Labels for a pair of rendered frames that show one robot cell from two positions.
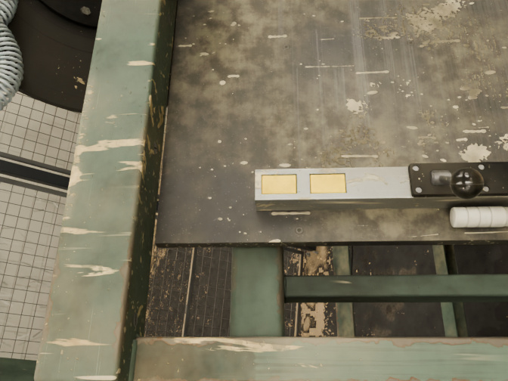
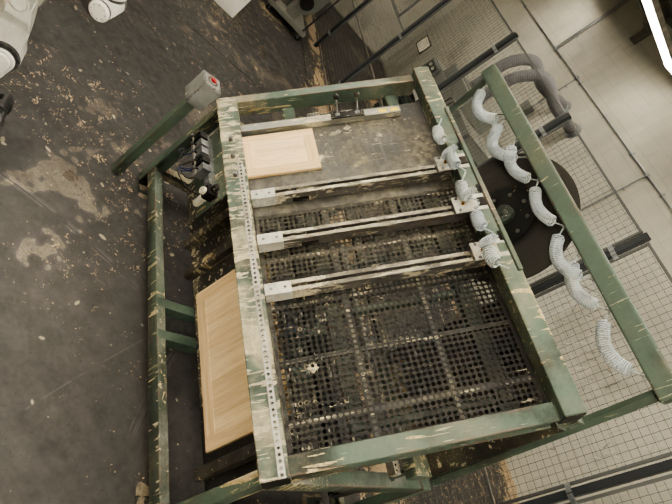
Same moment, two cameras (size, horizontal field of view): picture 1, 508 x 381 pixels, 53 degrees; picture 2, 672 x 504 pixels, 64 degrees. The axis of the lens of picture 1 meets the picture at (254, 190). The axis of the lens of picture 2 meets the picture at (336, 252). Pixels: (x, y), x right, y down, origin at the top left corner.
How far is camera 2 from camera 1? 3.19 m
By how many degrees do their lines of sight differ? 58
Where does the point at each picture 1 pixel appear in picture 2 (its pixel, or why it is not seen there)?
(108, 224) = (427, 87)
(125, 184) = (427, 93)
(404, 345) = (361, 86)
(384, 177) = (369, 112)
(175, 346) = (405, 80)
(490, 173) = (345, 114)
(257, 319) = (391, 98)
